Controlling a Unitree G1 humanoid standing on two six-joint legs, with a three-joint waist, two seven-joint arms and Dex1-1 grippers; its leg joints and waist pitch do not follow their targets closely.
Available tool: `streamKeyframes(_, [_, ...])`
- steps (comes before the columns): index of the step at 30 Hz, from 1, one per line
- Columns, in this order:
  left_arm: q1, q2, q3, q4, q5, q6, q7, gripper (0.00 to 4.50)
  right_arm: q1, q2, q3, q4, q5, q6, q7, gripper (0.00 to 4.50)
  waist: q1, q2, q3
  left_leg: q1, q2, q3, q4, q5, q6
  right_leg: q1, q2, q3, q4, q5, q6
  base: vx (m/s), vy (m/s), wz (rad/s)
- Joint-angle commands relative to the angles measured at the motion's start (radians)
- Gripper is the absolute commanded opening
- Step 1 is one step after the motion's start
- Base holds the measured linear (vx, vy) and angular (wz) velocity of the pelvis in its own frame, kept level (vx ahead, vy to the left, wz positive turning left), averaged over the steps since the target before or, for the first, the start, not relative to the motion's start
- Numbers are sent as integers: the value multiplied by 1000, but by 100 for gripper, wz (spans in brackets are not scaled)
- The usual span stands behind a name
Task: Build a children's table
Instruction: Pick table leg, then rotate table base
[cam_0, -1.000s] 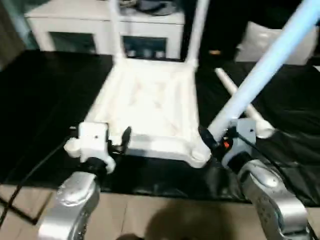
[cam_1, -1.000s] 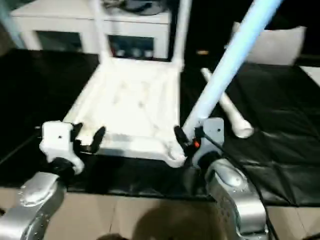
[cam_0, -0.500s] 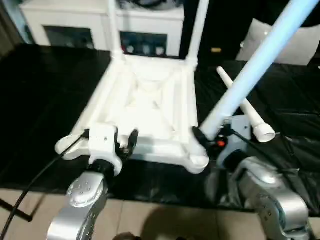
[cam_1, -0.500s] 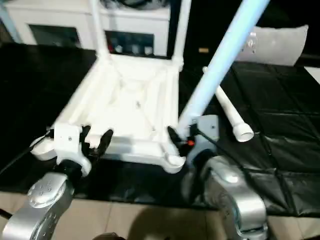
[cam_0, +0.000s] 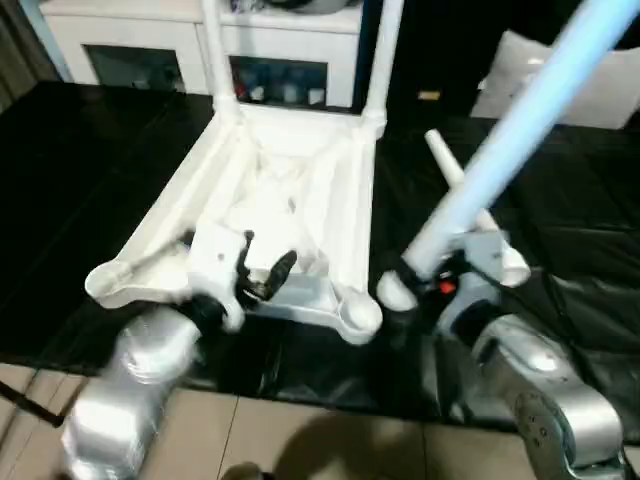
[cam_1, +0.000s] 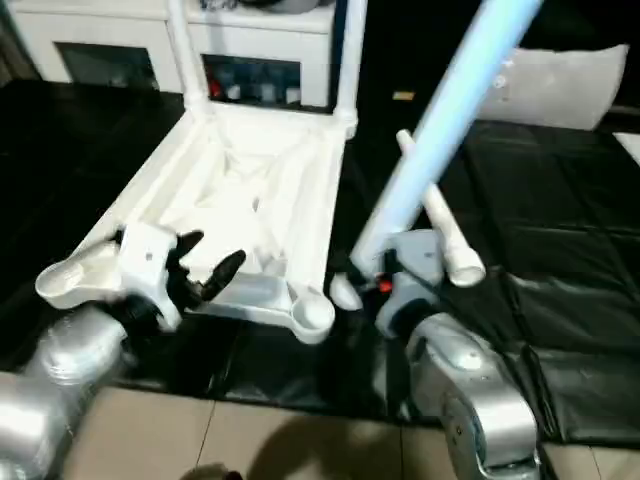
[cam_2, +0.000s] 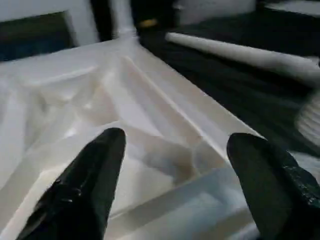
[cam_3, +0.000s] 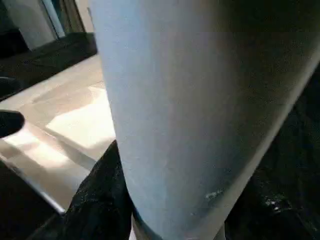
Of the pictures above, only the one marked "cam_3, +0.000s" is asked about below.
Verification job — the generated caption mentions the brown grey curtain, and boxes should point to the brown grey curtain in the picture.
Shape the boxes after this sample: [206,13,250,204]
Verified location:
[41,0,88,34]

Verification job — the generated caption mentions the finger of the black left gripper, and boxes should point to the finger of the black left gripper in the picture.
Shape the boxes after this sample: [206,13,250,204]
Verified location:
[0,109,26,139]

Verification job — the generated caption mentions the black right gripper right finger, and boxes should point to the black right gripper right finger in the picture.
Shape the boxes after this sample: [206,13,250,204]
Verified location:
[223,159,320,240]

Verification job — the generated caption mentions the white plastic table leg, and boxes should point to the white plastic table leg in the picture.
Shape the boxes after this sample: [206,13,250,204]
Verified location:
[86,0,320,240]
[6,0,58,51]

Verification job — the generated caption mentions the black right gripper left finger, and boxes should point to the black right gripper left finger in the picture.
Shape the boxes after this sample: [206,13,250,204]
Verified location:
[61,139,134,240]

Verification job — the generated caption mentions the black work mat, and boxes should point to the black work mat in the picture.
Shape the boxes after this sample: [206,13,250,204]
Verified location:
[0,31,320,240]

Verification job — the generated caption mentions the white plastic table top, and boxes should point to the white plastic table top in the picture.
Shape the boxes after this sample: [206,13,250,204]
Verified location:
[0,53,121,215]

